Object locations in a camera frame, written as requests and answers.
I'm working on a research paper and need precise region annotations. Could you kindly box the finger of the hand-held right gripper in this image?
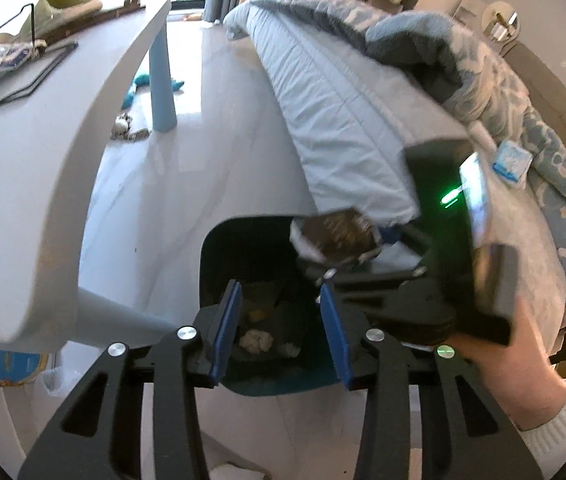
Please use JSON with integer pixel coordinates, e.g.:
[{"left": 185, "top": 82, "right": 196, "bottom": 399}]
[
  {"left": 377, "top": 222, "right": 430, "bottom": 267},
  {"left": 297, "top": 255, "right": 426, "bottom": 287}
]

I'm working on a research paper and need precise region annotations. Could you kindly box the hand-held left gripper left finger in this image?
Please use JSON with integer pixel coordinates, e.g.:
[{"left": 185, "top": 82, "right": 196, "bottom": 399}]
[{"left": 17, "top": 279, "right": 244, "bottom": 480}]

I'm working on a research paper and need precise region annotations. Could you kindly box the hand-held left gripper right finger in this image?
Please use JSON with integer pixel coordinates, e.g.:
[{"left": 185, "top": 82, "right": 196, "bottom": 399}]
[{"left": 319, "top": 280, "right": 544, "bottom": 480}]

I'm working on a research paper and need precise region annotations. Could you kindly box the black packet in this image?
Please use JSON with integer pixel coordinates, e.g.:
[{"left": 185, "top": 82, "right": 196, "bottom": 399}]
[{"left": 290, "top": 209, "right": 385, "bottom": 266}]

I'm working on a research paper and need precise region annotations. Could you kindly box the dark trash bin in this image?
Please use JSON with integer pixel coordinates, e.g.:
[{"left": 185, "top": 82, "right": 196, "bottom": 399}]
[{"left": 198, "top": 214, "right": 365, "bottom": 397}]

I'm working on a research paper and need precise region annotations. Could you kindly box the person's right forearm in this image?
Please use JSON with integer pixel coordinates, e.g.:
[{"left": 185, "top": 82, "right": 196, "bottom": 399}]
[{"left": 512, "top": 378, "right": 566, "bottom": 480}]

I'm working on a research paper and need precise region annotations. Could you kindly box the person's right hand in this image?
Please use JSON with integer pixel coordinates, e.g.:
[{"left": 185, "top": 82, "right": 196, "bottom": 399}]
[{"left": 444, "top": 300, "right": 566, "bottom": 432}]

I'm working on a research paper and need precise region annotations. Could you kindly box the crumpled white tissue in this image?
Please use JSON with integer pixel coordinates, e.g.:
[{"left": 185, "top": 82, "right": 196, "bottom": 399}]
[{"left": 239, "top": 329, "right": 274, "bottom": 354}]

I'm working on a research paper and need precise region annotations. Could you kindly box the blue tissue packet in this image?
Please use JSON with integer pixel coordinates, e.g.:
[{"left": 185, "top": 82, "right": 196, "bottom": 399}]
[{"left": 492, "top": 140, "right": 532, "bottom": 189}]

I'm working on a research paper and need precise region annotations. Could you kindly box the grey bed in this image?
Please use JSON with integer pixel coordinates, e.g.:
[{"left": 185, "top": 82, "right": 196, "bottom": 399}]
[{"left": 223, "top": 0, "right": 566, "bottom": 361}]

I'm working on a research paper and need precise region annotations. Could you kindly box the blue printed fleece blanket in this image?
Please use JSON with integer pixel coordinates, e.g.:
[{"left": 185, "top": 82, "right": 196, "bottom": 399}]
[{"left": 223, "top": 0, "right": 566, "bottom": 312}]

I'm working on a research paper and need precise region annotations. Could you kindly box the light blue table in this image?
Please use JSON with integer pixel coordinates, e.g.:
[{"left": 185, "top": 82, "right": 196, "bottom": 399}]
[{"left": 0, "top": 0, "right": 182, "bottom": 357}]

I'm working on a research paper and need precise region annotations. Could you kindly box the round mirror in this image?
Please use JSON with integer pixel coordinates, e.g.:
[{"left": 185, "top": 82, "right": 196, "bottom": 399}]
[{"left": 480, "top": 2, "right": 519, "bottom": 42}]

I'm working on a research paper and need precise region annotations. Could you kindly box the blue toy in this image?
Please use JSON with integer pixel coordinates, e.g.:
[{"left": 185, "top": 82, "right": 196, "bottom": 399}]
[{"left": 121, "top": 72, "right": 187, "bottom": 110}]

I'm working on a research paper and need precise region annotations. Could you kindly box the dark wooden stick bundle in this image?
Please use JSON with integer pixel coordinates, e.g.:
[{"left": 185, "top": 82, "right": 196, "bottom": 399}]
[{"left": 37, "top": 0, "right": 150, "bottom": 47}]

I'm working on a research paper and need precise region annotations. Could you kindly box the blue patterned packet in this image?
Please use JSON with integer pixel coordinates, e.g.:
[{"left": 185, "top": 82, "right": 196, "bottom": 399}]
[{"left": 0, "top": 42, "right": 32, "bottom": 71}]

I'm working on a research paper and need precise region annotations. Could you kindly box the green fluffy slipper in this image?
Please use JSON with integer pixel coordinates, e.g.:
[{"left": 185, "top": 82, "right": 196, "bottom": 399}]
[{"left": 17, "top": 0, "right": 104, "bottom": 44}]

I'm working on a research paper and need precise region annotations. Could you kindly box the plush keychain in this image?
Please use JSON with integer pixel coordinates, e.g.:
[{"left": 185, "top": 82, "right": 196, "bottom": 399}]
[{"left": 111, "top": 113, "right": 152, "bottom": 141}]

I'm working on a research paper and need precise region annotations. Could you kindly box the black wire stand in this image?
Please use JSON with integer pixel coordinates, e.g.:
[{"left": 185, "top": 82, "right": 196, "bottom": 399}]
[{"left": 0, "top": 2, "right": 80, "bottom": 111}]

